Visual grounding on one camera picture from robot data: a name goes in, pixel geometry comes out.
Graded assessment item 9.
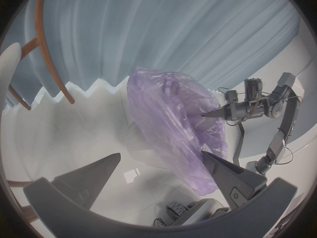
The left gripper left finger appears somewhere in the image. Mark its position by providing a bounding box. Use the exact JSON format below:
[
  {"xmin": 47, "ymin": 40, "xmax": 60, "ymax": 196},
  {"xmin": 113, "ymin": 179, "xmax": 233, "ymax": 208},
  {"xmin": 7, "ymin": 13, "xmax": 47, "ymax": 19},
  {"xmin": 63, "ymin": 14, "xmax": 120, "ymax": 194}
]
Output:
[{"xmin": 51, "ymin": 153, "xmax": 121, "ymax": 210}]

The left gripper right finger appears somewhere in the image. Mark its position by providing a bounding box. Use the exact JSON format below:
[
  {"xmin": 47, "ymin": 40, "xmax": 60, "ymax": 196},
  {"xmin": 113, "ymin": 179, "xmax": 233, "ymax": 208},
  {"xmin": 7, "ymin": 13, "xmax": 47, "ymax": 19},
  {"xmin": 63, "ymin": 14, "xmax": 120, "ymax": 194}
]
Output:
[{"xmin": 201, "ymin": 151, "xmax": 268, "ymax": 211}]

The purple plastic bag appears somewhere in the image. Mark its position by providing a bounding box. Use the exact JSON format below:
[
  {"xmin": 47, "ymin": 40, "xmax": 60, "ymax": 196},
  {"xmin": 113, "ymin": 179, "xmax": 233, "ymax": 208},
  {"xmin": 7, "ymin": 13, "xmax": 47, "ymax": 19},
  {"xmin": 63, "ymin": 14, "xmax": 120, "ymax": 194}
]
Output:
[{"xmin": 126, "ymin": 67, "xmax": 228, "ymax": 196}]

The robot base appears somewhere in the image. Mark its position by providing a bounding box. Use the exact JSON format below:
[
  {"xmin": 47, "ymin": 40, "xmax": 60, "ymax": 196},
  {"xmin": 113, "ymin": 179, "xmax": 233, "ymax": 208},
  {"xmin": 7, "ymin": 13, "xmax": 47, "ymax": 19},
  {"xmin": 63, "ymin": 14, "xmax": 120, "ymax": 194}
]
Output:
[{"xmin": 153, "ymin": 198, "xmax": 232, "ymax": 228}]

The pale blue curtain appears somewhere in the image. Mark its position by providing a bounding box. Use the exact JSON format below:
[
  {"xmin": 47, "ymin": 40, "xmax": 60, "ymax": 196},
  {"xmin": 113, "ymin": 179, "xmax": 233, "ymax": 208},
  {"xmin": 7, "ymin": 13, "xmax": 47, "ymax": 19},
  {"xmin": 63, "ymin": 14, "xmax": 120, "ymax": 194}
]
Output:
[{"xmin": 5, "ymin": 0, "xmax": 301, "ymax": 106}]

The white cushioned wooden chair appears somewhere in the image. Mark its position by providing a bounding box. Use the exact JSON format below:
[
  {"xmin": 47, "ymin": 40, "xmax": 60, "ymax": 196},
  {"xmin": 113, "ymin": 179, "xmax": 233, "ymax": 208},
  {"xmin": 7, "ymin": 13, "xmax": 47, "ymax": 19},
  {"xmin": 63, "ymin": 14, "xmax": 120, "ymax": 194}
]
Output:
[{"xmin": 0, "ymin": 0, "xmax": 75, "ymax": 229}]

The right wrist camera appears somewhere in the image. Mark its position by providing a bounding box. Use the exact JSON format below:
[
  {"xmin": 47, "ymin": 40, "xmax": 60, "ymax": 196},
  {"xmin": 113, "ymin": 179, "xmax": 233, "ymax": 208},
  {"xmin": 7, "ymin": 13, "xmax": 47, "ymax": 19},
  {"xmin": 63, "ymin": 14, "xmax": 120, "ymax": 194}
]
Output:
[{"xmin": 224, "ymin": 90, "xmax": 239, "ymax": 103}]

